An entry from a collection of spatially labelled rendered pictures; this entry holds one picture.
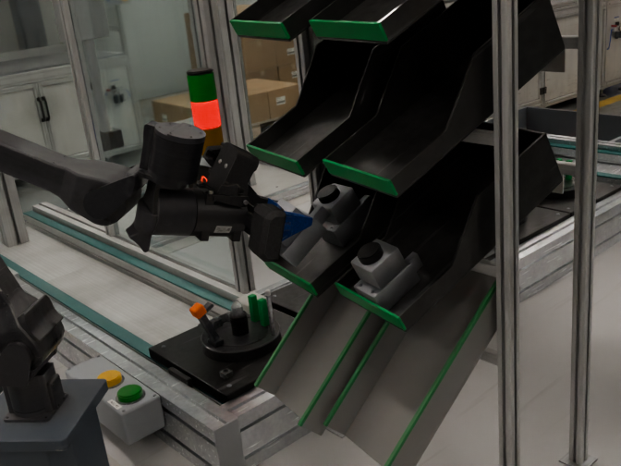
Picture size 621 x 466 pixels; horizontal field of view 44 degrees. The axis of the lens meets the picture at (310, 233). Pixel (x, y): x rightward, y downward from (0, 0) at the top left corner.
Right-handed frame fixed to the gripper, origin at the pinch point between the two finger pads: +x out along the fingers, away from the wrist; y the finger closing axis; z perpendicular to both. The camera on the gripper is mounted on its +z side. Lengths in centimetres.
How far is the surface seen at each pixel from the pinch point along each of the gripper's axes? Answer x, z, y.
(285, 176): 81, -30, 150
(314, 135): 4.5, 10.1, 2.4
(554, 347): 66, -26, 7
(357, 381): 11.2, -20.1, -8.3
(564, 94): 496, 0, 421
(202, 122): 7.4, 2.9, 48.7
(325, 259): 8.0, -5.9, -0.1
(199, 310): 1.9, -24.1, 25.2
